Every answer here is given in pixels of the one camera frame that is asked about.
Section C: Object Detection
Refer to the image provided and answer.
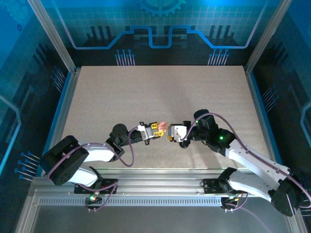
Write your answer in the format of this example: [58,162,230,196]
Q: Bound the small lit controller board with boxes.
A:
[220,193,243,211]
[84,194,103,208]

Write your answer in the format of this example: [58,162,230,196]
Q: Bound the grey metal panel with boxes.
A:
[31,206,296,233]

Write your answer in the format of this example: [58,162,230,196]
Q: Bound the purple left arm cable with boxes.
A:
[47,128,139,180]

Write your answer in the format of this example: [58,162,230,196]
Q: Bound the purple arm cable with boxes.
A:
[186,112,311,209]
[47,128,139,180]

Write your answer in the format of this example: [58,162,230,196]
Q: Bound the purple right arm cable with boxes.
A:
[186,112,311,209]

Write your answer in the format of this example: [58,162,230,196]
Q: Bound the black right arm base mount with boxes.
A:
[202,178,245,195]

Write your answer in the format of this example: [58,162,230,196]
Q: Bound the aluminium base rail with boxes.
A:
[31,168,292,197]

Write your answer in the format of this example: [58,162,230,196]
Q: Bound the aluminium side frame rail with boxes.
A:
[243,65,282,172]
[40,67,81,174]

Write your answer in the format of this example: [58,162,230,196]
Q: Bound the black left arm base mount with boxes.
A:
[74,178,119,195]

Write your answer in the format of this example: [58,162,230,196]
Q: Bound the slotted grey cable duct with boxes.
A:
[38,197,223,207]

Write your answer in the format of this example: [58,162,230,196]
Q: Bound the aluminium frame post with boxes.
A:
[27,0,79,75]
[244,0,294,75]

